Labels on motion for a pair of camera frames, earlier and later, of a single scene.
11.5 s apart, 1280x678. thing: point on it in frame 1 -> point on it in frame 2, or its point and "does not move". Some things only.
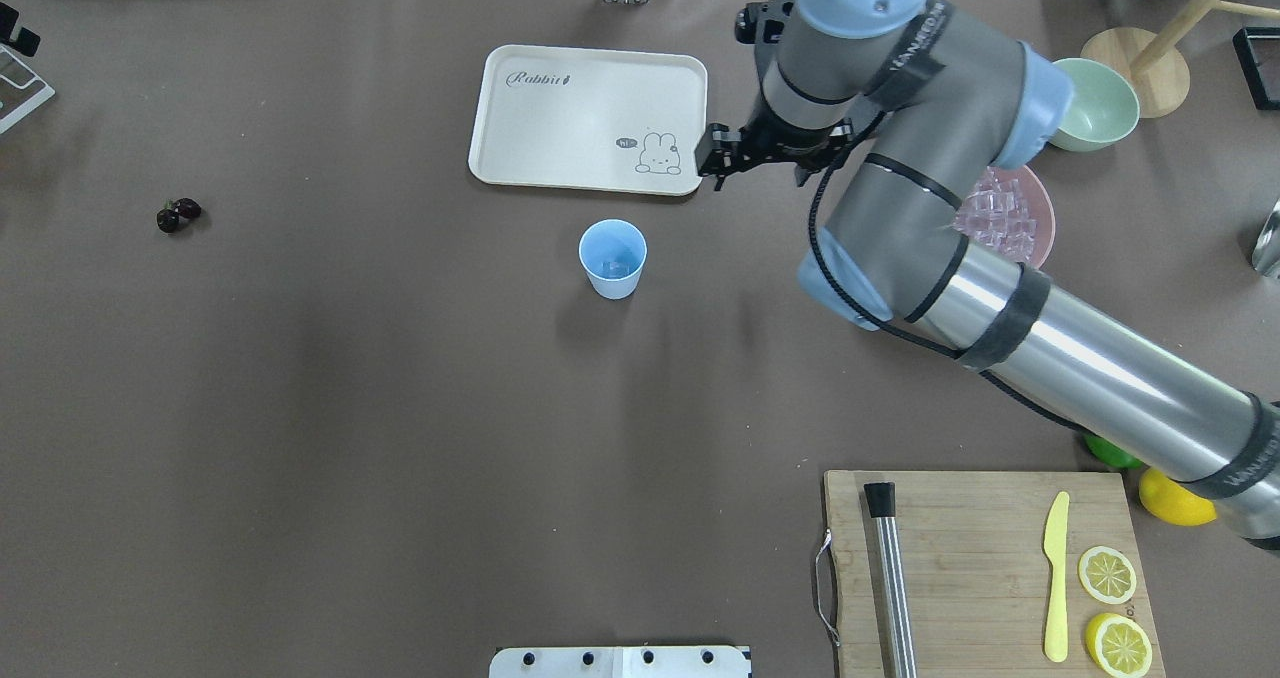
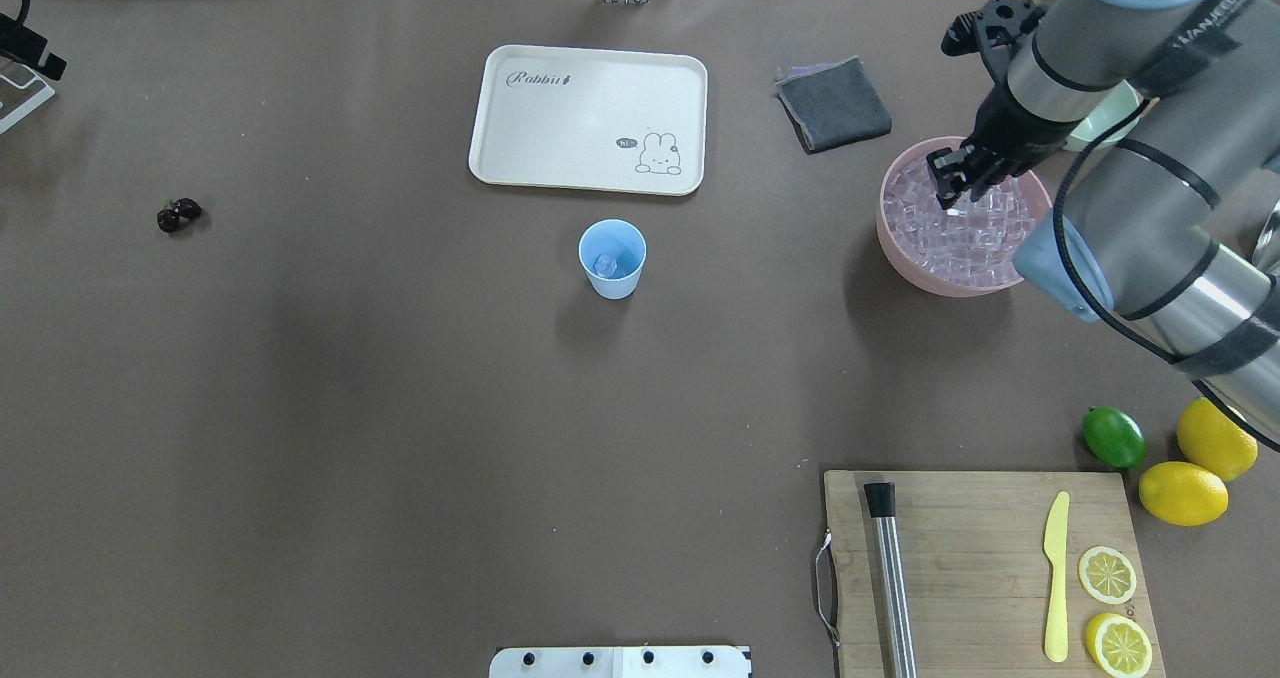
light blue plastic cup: x=613 y=251 does not move
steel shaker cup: x=1266 y=250 does not move
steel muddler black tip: x=881 y=501 does not move
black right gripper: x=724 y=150 -> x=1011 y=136
